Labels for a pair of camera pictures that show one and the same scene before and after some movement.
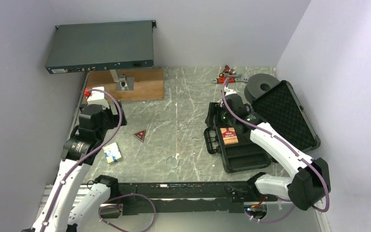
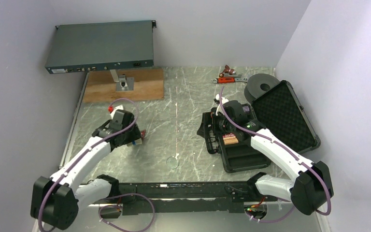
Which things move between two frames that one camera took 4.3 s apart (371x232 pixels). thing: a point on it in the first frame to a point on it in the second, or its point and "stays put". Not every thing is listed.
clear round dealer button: x=172 y=162 stays put
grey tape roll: x=257 y=84 stays put
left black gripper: x=114 y=118 to x=135 y=135
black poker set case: x=281 y=108 stays put
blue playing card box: x=112 y=153 to x=138 y=141
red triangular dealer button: x=140 y=135 stays put
